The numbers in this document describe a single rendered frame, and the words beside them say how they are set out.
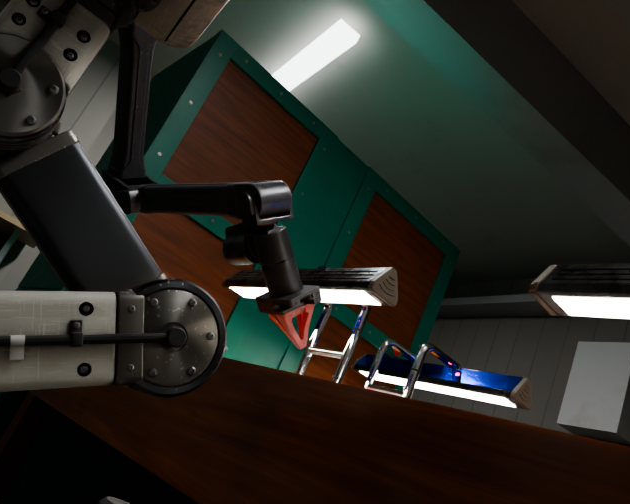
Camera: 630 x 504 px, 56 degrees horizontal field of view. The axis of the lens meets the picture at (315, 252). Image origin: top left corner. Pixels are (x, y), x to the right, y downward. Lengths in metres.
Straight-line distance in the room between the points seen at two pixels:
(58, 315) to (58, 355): 0.04
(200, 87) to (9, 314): 1.40
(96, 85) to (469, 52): 2.53
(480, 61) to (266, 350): 1.35
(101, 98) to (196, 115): 2.26
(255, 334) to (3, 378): 1.41
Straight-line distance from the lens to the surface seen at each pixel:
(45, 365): 0.63
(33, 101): 0.67
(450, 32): 2.39
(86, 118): 4.09
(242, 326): 1.93
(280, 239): 0.94
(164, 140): 1.85
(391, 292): 1.24
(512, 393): 1.61
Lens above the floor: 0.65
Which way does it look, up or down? 20 degrees up
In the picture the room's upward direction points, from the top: 25 degrees clockwise
